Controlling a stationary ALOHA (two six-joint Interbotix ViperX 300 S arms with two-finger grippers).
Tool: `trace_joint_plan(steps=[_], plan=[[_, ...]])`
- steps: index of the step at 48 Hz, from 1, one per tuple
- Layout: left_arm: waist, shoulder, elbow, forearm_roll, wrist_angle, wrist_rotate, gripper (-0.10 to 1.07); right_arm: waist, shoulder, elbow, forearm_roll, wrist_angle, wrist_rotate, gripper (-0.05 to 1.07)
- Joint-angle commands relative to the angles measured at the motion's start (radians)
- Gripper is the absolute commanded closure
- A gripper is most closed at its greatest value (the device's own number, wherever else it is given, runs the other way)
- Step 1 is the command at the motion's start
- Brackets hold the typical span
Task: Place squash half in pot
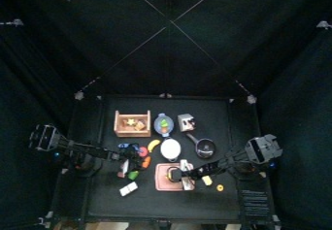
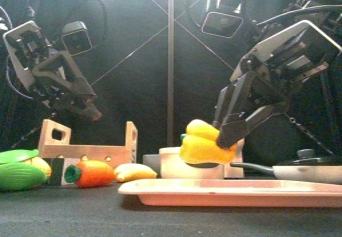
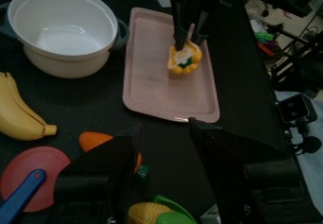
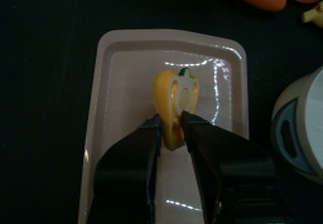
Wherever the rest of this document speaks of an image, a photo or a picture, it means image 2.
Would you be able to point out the wooden toy crate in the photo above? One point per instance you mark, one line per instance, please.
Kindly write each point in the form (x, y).
(89, 151)

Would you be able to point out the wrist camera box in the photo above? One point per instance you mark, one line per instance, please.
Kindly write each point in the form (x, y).
(77, 38)
(221, 21)

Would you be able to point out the black pan lid grey knob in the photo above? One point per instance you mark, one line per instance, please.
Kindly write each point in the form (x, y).
(312, 159)

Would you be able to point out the grey metal frame pole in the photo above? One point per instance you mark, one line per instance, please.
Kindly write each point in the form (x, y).
(170, 61)

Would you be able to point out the yellow toy squash half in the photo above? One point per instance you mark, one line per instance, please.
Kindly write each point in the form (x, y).
(201, 147)

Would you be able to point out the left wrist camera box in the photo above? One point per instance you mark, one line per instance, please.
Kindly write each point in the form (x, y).
(77, 38)

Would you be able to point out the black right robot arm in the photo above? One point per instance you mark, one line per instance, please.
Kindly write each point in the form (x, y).
(323, 1)

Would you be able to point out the green toy corn cob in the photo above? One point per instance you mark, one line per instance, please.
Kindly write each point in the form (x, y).
(18, 172)

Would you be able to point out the black and white toy block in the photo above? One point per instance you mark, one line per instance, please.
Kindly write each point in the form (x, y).
(60, 171)

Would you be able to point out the pink plastic tray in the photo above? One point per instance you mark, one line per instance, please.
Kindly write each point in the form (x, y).
(232, 191)

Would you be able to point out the yellow toy squash piece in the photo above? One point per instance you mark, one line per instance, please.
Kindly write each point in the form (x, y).
(134, 172)

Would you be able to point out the orange toy fruit green stem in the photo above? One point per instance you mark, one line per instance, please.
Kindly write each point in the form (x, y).
(92, 173)

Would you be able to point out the small wooden block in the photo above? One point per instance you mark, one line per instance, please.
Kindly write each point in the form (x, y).
(235, 164)

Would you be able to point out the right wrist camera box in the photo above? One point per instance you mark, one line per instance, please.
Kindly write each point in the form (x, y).
(221, 21)

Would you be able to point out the white pot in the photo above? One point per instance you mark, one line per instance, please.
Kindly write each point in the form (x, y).
(178, 167)

